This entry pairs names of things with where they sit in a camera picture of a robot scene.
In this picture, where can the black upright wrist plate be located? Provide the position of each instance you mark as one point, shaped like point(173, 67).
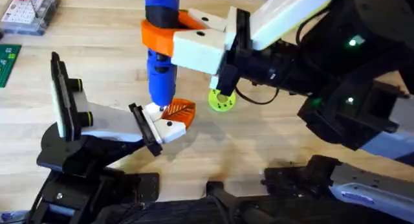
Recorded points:
point(63, 101)

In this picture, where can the green board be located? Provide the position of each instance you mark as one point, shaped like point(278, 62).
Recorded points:
point(8, 63)

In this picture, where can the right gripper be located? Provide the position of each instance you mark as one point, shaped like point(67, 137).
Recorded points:
point(284, 20)

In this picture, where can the clear box of parts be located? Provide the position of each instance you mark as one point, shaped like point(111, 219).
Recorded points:
point(26, 15)

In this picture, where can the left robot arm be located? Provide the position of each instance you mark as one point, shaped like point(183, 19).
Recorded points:
point(81, 195)

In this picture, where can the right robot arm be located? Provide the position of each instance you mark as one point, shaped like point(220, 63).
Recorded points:
point(372, 188)

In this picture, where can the green disc with holes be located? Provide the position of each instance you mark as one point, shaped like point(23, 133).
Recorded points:
point(216, 105)

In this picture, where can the blue electric screwdriver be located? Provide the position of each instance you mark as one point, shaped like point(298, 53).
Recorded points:
point(161, 78)

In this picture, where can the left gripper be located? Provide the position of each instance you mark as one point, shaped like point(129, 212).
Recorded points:
point(110, 123)

